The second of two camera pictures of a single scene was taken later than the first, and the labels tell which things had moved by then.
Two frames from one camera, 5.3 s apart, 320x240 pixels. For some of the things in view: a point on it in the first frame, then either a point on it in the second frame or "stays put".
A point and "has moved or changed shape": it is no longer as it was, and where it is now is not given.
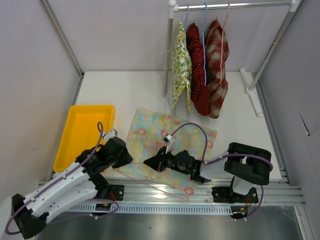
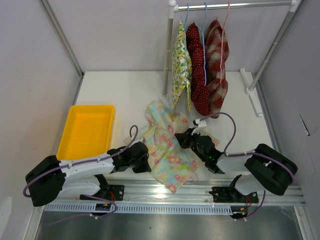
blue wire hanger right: [204, 38] stays put
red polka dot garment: [199, 92] stays put
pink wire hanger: [137, 180] has moved or changed shape
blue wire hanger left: [186, 17] stays put
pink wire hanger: [222, 37] stays put
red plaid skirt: [217, 50] stays put
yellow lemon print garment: [181, 70] stays put
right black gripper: [157, 161] → [184, 138]
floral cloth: [148, 132] has moved or changed shape
